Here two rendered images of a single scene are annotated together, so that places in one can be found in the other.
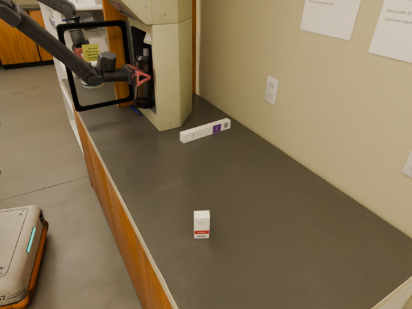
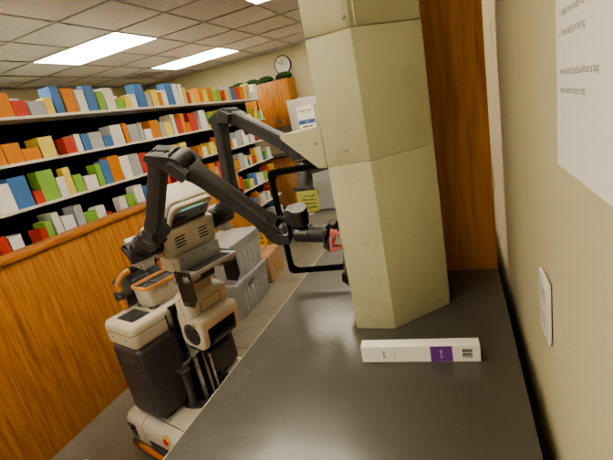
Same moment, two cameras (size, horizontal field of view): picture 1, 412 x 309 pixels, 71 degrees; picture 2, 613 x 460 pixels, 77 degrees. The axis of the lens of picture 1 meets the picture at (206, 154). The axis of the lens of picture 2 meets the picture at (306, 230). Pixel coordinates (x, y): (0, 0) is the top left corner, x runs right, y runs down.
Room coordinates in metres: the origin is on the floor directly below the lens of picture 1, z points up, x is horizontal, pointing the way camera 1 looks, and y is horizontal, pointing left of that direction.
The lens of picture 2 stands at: (0.58, -0.53, 1.55)
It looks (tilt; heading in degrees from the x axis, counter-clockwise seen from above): 16 degrees down; 55
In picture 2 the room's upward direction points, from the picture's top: 12 degrees counter-clockwise
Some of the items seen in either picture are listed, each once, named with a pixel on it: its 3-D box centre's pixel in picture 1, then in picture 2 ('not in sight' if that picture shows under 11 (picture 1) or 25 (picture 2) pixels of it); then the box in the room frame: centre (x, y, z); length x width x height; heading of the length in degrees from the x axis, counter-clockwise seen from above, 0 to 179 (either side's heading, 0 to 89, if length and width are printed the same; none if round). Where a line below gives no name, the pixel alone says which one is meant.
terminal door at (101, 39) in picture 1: (99, 67); (318, 219); (1.38, 0.52, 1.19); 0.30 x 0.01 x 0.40; 126
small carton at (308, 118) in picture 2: not in sight; (309, 116); (1.27, 0.33, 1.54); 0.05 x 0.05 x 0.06; 27
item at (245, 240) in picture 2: not in sight; (229, 255); (1.90, 2.60, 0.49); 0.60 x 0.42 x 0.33; 31
